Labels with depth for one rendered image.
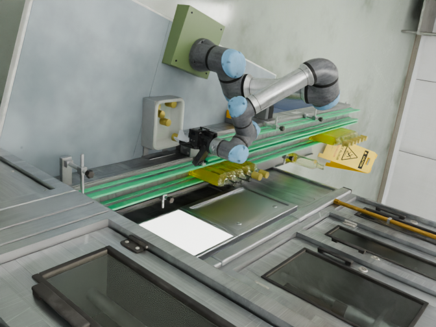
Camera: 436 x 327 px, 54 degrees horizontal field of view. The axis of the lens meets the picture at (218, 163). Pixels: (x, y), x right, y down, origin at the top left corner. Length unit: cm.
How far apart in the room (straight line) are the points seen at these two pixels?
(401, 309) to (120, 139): 127
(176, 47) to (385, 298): 130
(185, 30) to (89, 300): 139
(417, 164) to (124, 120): 646
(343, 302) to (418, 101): 633
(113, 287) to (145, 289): 6
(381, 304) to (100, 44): 139
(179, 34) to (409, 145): 627
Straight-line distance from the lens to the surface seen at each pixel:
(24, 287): 89
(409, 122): 781
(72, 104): 175
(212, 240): 172
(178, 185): 196
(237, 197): 214
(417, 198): 801
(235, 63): 191
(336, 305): 158
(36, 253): 99
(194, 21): 201
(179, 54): 198
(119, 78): 186
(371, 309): 161
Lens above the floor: 220
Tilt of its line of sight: 36 degrees down
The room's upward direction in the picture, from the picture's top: 110 degrees clockwise
